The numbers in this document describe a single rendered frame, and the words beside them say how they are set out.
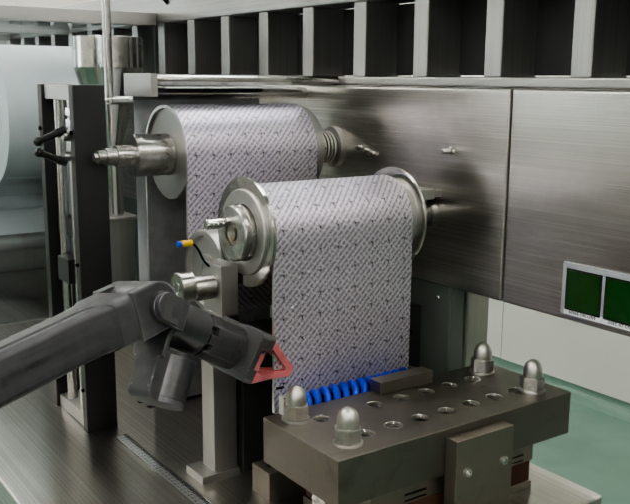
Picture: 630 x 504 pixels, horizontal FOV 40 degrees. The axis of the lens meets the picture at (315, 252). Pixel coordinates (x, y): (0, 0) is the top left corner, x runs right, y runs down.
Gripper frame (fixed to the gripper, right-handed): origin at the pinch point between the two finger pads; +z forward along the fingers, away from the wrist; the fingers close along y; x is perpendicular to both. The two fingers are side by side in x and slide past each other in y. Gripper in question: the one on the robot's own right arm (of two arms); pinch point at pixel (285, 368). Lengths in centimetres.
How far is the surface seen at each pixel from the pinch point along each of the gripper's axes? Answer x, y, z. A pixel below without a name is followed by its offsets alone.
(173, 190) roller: 17.5, -29.5, -11.1
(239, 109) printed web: 33.5, -27.9, -7.4
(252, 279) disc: 9.1, -4.1, -7.9
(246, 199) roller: 18.2, -4.9, -13.3
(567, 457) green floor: 5, -111, 233
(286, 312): 6.8, 0.2, -3.7
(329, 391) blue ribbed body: -0.4, 3.2, 5.9
